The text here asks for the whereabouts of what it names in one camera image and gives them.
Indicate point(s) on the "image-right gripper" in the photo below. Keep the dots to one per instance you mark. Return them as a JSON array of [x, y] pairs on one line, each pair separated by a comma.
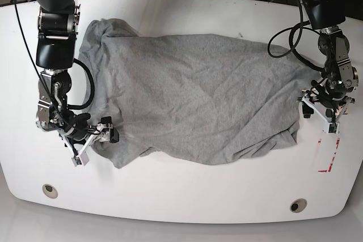
[[328, 110]]

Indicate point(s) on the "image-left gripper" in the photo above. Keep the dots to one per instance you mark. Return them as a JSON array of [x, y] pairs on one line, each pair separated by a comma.
[[80, 134]]

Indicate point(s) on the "black robot arm image-left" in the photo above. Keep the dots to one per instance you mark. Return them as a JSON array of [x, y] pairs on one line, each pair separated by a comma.
[[57, 34]]

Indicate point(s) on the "red tape rectangle marking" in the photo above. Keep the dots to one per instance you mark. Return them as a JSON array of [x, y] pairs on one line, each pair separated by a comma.
[[327, 153]]

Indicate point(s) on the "table grommet hole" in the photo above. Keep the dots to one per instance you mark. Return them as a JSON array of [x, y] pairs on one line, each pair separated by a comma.
[[298, 205], [50, 191]]

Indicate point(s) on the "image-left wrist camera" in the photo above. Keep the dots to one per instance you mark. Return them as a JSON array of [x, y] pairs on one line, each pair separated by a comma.
[[81, 159]]

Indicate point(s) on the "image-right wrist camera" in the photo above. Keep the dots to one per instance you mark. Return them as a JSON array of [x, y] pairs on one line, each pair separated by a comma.
[[331, 127]]

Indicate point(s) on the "left table grommet hole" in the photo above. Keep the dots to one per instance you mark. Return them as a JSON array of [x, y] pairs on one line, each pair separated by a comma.
[[50, 191]]

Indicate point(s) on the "right table grommet hole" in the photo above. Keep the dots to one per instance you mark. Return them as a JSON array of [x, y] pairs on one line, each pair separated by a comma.
[[298, 205]]

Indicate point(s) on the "grey t-shirt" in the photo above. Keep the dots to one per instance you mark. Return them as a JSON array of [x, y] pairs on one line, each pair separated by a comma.
[[208, 99]]

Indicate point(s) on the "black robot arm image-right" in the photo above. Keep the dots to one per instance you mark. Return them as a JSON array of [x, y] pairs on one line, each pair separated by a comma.
[[339, 77]]

